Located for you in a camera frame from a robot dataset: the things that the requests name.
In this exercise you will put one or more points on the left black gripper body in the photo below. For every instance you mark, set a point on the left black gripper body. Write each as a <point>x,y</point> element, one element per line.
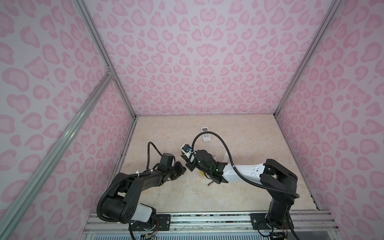
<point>175,171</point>

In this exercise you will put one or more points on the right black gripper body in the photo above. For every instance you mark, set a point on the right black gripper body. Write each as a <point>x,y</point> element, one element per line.
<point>191,166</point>

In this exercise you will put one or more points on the white remote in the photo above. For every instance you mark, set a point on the white remote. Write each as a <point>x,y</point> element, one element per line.
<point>206,136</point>

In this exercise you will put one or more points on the white battery cover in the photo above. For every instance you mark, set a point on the white battery cover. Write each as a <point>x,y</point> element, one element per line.
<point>226,158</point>

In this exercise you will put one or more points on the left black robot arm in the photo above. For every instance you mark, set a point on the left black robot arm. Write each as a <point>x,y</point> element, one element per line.
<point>120,202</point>

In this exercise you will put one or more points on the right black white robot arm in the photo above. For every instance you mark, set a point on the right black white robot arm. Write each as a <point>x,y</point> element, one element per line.
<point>280,182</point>

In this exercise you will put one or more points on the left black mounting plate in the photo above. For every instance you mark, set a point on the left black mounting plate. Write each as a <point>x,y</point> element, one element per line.
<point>156,222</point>

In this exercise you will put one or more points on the black mounting plate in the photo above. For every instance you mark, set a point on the black mounting plate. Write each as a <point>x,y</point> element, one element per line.
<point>259,222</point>
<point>156,222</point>

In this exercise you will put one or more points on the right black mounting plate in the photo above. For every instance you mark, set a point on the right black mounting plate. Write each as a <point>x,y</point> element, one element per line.
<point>259,222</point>

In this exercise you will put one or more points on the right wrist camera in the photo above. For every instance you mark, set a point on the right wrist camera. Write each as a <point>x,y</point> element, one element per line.
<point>186,150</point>

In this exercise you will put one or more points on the aluminium front rail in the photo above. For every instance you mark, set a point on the aluminium front rail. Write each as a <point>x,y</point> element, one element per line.
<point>307,225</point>

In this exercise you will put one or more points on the aluminium diagonal frame bar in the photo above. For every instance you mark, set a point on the aluminium diagonal frame bar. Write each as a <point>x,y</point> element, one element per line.
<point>21,204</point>

